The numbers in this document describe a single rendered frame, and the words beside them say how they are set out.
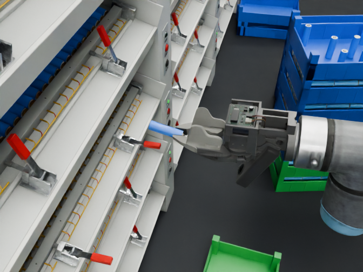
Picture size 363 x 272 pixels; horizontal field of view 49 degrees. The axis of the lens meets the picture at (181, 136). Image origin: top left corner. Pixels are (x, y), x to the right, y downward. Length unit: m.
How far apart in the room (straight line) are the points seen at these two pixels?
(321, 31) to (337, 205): 0.65
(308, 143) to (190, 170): 0.84
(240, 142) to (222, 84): 1.17
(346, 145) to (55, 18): 0.46
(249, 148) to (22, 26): 0.39
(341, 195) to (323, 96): 0.47
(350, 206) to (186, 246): 0.66
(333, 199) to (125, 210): 0.49
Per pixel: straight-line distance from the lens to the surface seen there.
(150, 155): 1.11
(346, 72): 1.12
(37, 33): 0.48
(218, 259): 1.26
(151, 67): 0.94
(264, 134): 0.68
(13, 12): 0.51
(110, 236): 0.96
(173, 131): 0.73
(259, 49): 2.10
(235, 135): 0.66
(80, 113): 0.65
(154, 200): 1.26
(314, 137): 0.67
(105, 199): 0.79
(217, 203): 1.38
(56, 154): 0.60
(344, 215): 0.76
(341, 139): 0.67
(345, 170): 0.70
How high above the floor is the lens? 1.12
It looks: 45 degrees down
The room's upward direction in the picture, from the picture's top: straight up
